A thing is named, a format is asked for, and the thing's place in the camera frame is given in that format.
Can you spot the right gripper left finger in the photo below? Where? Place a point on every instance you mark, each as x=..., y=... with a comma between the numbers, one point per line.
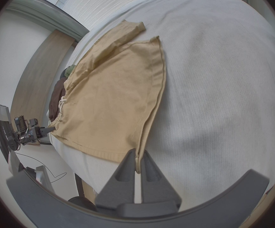
x=118, y=186

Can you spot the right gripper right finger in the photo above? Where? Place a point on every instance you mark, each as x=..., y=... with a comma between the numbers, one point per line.
x=156, y=186

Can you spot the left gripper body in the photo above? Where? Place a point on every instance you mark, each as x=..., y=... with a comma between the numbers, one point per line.
x=39, y=132

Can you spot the tan shorts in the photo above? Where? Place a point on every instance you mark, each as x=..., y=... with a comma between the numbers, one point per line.
x=113, y=98

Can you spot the bed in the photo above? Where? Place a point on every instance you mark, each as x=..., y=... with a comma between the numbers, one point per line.
x=211, y=91

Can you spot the brown garment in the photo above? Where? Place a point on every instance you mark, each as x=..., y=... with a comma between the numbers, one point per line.
x=56, y=96

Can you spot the green garment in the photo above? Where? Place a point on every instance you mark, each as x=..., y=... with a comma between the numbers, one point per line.
x=70, y=70

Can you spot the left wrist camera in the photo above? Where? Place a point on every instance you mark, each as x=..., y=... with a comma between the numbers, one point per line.
x=33, y=122

